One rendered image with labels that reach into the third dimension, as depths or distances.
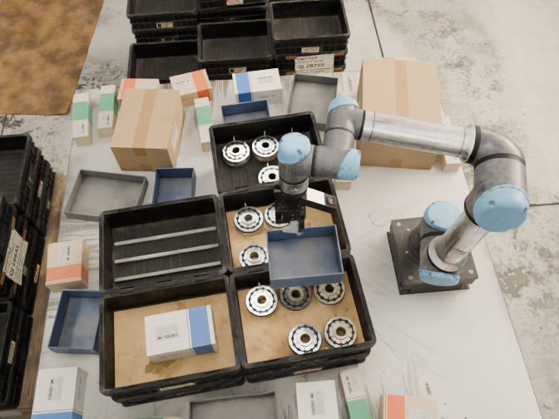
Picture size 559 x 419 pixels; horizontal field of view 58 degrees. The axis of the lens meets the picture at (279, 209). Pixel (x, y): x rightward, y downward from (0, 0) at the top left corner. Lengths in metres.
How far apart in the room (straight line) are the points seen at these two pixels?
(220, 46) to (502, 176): 2.09
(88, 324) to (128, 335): 0.23
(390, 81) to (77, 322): 1.47
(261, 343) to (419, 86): 1.17
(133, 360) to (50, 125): 2.04
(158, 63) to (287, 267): 1.96
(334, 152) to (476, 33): 2.79
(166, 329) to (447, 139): 0.95
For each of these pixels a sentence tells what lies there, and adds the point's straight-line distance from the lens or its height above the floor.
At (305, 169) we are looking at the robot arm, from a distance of 1.19.
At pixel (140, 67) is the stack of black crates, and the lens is 3.17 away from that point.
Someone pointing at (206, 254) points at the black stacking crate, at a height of 0.83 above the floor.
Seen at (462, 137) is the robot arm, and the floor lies 1.43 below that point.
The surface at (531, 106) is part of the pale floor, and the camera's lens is 3.54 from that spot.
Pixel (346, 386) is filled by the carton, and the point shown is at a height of 0.76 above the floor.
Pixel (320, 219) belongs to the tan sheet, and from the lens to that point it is 1.80.
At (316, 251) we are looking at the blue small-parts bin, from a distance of 1.48.
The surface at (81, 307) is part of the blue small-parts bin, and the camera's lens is 1.93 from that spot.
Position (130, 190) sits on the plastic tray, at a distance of 2.10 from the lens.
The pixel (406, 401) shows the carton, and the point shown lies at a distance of 1.69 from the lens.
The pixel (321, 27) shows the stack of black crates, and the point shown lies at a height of 0.49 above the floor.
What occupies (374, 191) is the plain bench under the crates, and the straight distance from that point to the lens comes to 2.04.
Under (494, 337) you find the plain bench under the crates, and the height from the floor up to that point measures 0.70.
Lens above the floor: 2.40
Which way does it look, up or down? 60 degrees down
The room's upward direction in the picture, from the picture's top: 1 degrees counter-clockwise
